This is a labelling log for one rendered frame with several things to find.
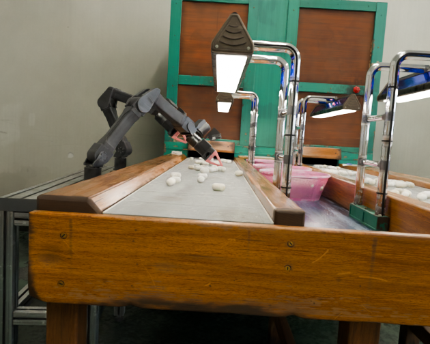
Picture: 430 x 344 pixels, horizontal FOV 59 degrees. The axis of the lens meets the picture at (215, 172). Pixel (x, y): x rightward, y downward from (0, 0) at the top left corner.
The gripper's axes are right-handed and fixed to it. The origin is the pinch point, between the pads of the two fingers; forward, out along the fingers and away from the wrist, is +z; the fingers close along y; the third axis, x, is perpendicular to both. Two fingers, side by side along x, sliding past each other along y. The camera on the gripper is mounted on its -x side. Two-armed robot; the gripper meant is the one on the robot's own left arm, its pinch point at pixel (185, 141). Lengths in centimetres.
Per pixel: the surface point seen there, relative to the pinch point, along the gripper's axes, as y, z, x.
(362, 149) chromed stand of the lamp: -88, 43, -40
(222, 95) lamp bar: -27.8, -0.8, -27.5
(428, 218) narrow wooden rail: -121, 52, -31
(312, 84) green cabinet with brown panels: 51, 30, -79
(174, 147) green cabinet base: 50, -5, 12
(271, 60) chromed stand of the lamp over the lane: -88, 7, -39
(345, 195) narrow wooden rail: -71, 54, -29
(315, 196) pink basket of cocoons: -60, 51, -23
